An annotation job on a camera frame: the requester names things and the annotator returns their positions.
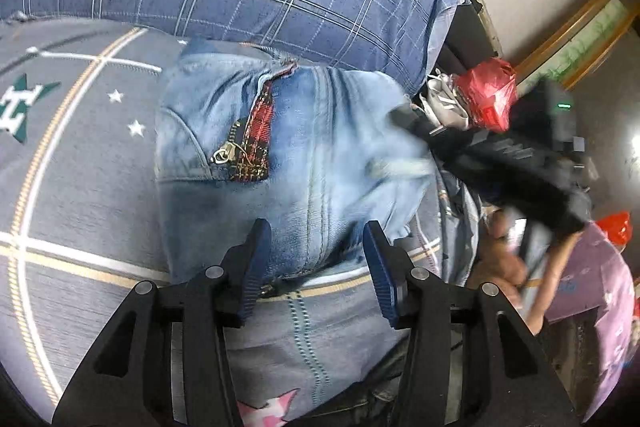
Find black cushion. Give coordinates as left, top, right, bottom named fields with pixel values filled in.
left=439, top=2, right=502, bottom=75

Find red plastic bag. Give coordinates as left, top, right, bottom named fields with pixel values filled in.
left=452, top=58, right=519, bottom=132

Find faded blue jeans pants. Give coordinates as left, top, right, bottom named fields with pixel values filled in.
left=155, top=38, right=443, bottom=293

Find purple printed cloth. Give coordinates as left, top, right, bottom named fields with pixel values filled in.
left=544, top=222, right=637, bottom=423

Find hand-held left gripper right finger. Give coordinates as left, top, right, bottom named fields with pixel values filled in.
left=362, top=221, right=583, bottom=427

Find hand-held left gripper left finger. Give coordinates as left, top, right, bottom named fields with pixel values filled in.
left=51, top=218, right=273, bottom=427

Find person's right hand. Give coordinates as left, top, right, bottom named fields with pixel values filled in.
left=467, top=209, right=532, bottom=304

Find wooden frame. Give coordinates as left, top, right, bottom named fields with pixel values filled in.
left=515, top=0, right=640, bottom=92

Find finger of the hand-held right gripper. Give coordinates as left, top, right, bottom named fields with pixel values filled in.
left=389, top=103, right=451, bottom=152

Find grey printed bedsheet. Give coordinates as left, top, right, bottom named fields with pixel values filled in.
left=0, top=18, right=483, bottom=427

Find orange plastic bag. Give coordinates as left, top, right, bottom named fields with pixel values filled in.
left=595, top=211, right=634, bottom=249

